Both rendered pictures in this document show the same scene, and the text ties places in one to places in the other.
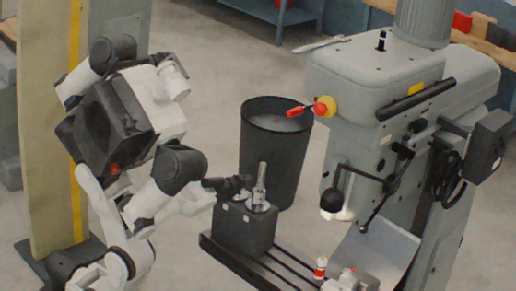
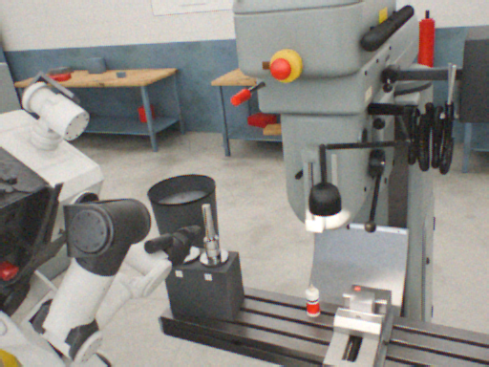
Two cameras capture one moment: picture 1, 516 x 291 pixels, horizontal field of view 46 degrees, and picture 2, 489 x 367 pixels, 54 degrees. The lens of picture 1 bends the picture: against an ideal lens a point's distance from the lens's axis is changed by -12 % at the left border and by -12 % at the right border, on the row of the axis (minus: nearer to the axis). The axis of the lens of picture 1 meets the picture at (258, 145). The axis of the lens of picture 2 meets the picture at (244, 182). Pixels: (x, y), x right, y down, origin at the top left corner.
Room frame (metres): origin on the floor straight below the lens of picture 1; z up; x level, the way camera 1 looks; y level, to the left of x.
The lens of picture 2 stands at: (0.81, 0.13, 1.93)
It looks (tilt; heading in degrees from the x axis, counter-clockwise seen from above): 24 degrees down; 348
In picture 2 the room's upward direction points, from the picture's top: 7 degrees counter-clockwise
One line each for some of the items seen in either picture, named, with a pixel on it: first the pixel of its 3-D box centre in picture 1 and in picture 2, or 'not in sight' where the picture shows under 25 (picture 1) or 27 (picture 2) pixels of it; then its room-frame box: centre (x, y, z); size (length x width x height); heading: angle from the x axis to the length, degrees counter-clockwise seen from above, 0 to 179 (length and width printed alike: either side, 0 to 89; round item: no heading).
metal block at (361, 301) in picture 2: (349, 282); (362, 305); (1.80, -0.38, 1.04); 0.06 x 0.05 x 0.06; 51
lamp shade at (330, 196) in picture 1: (332, 197); (324, 196); (1.69, -0.24, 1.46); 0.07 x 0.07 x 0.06
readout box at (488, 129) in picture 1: (489, 146); (482, 73); (1.86, -0.77, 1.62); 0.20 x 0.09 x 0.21; 139
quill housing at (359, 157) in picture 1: (357, 169); (328, 161); (1.86, -0.32, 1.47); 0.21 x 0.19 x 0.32; 49
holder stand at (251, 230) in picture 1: (243, 220); (203, 281); (2.11, 0.01, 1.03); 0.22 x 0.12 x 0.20; 56
